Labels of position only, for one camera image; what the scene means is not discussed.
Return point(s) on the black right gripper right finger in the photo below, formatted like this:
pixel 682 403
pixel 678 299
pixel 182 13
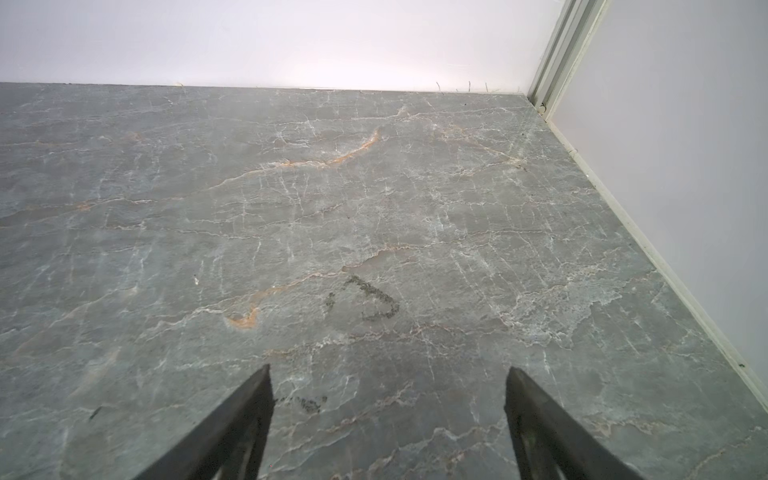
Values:
pixel 548 443

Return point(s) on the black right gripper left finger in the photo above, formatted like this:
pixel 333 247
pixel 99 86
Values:
pixel 229 443

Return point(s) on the aluminium enclosure frame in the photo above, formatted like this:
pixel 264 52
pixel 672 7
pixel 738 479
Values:
pixel 574 28

